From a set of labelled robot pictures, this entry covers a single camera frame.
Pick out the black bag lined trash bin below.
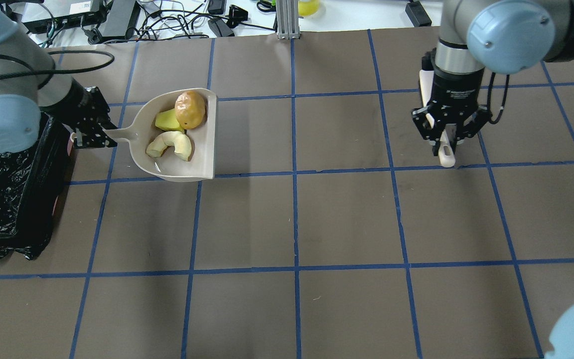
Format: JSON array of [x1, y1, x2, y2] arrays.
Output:
[[0, 115, 70, 260]]

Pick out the beige hand brush black bristles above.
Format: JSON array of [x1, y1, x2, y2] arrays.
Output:
[[419, 70, 456, 168]]

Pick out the yellow wedge sponge piece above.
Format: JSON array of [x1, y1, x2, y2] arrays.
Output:
[[153, 109, 185, 133]]

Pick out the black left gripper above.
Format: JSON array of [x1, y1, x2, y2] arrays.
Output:
[[61, 86, 118, 149]]

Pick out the black power adapter brick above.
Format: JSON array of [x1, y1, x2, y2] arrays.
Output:
[[405, 0, 432, 27]]

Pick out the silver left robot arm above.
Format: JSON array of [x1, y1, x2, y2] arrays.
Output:
[[0, 0, 497, 153]]

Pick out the yellow tape roll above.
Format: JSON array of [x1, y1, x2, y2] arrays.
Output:
[[297, 0, 320, 17]]

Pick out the beige plastic dustpan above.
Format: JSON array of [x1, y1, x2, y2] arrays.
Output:
[[103, 88, 218, 182]]

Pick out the aluminium frame post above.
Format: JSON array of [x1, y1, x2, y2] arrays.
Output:
[[276, 0, 301, 39]]

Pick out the pale green curved pastry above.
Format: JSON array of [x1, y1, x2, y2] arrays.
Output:
[[145, 131, 193, 162]]

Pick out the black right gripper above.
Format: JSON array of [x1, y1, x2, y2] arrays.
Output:
[[412, 70, 492, 148]]

